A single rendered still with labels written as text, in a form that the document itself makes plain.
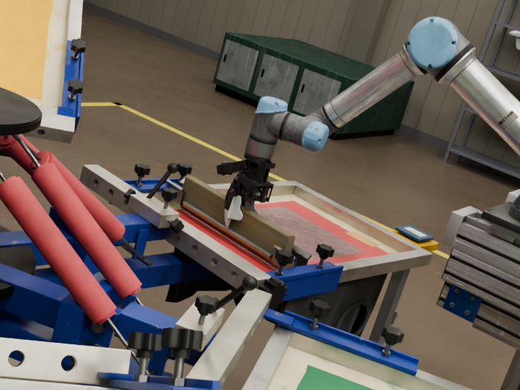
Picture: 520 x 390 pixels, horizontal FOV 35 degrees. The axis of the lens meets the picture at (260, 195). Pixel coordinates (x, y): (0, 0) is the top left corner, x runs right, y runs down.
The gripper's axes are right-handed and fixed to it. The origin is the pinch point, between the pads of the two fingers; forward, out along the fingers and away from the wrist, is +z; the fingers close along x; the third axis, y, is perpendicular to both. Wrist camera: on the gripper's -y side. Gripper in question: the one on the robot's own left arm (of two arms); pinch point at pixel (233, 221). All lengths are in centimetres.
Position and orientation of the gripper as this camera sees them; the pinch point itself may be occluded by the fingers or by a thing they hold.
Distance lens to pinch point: 221.3
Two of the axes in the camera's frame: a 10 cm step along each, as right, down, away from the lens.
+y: 6.9, 3.9, -6.0
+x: 6.7, -0.4, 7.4
